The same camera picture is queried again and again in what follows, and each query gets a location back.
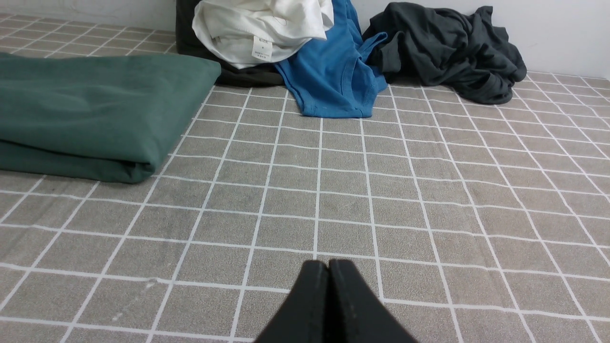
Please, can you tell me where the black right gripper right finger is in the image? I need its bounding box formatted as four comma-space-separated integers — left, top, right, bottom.
327, 259, 417, 343

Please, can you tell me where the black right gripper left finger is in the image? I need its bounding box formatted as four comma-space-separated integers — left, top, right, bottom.
255, 260, 329, 343

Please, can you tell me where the green long-sleeve top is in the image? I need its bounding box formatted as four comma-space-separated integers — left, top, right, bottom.
0, 53, 222, 184

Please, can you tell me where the grey checkered tablecloth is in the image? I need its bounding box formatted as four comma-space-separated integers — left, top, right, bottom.
0, 13, 610, 343

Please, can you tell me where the blue t-shirt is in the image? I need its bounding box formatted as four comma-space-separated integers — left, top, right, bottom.
275, 0, 387, 119

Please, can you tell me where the dark grey crumpled garment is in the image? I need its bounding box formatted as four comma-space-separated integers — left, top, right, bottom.
363, 2, 527, 105

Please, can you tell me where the white crumpled garment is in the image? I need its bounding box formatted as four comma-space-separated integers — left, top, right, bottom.
192, 0, 334, 70

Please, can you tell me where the black garment under pile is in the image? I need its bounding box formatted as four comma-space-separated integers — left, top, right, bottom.
175, 0, 284, 88

